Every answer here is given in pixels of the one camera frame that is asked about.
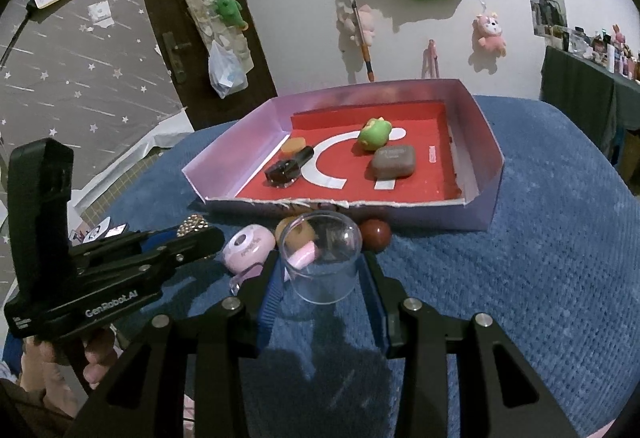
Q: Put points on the light pink plush toy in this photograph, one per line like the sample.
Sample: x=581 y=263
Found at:
x=365 y=20

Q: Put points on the brown ball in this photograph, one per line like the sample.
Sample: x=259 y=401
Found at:
x=376 y=234

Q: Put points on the gold studded cylinder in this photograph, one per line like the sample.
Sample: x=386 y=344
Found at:
x=192 y=223

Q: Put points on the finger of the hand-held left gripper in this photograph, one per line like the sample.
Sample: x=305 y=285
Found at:
x=125 y=242
x=195 y=245

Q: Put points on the lilac round case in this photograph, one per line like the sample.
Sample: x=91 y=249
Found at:
x=247 y=248

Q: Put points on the grey eyeshadow case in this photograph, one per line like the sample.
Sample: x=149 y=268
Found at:
x=393 y=161

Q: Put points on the green plush toy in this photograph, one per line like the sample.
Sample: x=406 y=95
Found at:
x=227 y=5

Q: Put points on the clear plastic bag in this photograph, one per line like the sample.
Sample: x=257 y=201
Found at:
x=225 y=73

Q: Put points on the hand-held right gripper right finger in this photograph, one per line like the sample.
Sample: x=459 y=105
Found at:
x=377 y=303

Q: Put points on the green frog toy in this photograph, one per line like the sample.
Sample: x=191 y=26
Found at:
x=375 y=135

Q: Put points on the pink plush toy with horns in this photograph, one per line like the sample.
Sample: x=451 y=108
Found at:
x=489 y=32

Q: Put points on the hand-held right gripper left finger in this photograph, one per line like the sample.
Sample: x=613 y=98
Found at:
x=270 y=290

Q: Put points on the clear glass cup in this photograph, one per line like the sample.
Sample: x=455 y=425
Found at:
x=325 y=283

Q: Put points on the pale hanging organizer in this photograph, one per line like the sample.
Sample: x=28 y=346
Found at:
x=195 y=3

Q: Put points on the person's left hand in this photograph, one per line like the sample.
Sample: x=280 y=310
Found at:
x=100 y=353

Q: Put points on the smartphone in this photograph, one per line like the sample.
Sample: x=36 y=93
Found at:
x=95 y=230

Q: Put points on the pink folded tripod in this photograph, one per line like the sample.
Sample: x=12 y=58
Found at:
x=431 y=60

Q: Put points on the pink and red cardboard box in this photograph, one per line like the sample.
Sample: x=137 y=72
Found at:
x=440 y=128

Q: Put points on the white paper sheet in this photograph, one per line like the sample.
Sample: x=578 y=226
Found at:
x=125 y=158

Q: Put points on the amber round disc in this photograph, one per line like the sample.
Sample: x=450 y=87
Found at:
x=300 y=233

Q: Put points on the mop stick with orange grip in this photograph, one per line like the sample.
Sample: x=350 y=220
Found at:
x=361 y=35

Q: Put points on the green cutting mat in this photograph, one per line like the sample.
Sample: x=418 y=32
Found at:
x=145 y=163

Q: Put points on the side table with green cloth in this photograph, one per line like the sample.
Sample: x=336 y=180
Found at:
x=575 y=93

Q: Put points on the black nail polish bottle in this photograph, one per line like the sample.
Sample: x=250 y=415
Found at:
x=285 y=170

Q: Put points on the row of small bottles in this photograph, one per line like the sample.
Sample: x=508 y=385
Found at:
x=615 y=48

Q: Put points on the purple nail polish bottle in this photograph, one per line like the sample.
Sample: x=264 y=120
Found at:
x=302 y=255

